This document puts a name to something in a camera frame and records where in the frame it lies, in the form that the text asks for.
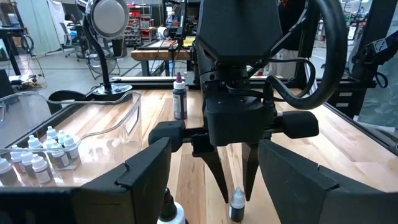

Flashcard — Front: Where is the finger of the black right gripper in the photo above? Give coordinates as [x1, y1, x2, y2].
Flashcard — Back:
[192, 146, 229, 205]
[241, 141, 261, 202]

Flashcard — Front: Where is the wooden workbench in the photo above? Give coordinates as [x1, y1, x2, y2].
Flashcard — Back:
[130, 48, 195, 78]

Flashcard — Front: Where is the clear plastic bin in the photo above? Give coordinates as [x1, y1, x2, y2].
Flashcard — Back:
[0, 90, 142, 187]

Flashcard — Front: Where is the person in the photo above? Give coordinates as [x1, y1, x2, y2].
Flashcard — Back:
[266, 0, 312, 79]
[63, 12, 82, 34]

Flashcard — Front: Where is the large purple food colouring bottle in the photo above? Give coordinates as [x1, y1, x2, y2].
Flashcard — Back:
[172, 72, 188, 121]

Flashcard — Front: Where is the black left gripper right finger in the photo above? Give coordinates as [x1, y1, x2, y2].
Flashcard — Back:
[257, 139, 398, 224]

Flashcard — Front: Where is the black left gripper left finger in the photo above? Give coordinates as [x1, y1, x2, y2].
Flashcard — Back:
[73, 137, 172, 224]

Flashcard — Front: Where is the black side table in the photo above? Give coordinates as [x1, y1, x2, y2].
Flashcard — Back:
[0, 26, 27, 77]

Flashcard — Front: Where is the pale fabric screen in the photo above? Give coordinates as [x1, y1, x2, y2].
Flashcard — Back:
[17, 0, 68, 57]

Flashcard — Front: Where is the dark drawer cabinet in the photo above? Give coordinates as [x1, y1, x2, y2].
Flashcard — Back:
[326, 90, 363, 121]

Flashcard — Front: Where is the metal floor fan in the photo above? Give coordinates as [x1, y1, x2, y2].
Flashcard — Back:
[88, 46, 121, 80]

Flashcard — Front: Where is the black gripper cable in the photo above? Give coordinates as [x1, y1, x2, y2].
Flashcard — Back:
[264, 0, 348, 111]

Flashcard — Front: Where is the parts shelf rack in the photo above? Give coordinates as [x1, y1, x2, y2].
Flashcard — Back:
[123, 2, 156, 47]

